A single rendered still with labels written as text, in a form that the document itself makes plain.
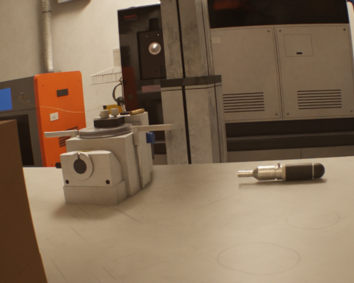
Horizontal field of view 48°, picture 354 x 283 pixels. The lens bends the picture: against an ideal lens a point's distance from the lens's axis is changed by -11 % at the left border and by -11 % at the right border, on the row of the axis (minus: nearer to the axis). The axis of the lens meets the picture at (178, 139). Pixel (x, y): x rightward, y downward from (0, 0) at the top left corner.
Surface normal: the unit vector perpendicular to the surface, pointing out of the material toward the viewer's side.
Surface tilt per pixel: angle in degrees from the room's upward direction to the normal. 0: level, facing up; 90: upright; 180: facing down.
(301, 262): 0
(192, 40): 90
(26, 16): 90
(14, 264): 90
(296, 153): 90
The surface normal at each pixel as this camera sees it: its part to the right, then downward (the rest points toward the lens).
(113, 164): 0.97, -0.04
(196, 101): -0.39, 0.18
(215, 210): -0.09, -0.98
